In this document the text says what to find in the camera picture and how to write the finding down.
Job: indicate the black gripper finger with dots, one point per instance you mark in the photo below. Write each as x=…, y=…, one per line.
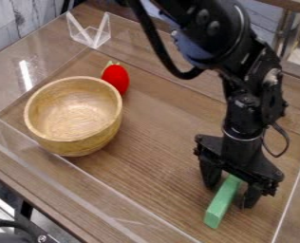
x=252, y=195
x=211, y=172

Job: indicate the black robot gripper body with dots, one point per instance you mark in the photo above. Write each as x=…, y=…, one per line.
x=240, y=157

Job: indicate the green rectangular stick block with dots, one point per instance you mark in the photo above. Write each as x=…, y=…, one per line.
x=222, y=202

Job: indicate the brown wooden bowl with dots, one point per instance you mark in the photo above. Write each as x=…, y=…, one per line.
x=73, y=115

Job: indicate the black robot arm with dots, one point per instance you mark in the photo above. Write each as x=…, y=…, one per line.
x=215, y=38

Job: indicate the red toy strawberry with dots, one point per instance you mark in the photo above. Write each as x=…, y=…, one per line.
x=116, y=75

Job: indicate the clear acrylic front barrier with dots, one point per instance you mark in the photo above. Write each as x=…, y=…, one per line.
x=83, y=203

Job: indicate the metal table leg background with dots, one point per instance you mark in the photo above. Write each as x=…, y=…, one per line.
x=287, y=37

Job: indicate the black table frame leg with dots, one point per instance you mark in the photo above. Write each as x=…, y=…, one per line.
x=28, y=227

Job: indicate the clear acrylic corner bracket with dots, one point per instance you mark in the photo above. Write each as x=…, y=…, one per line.
x=91, y=36

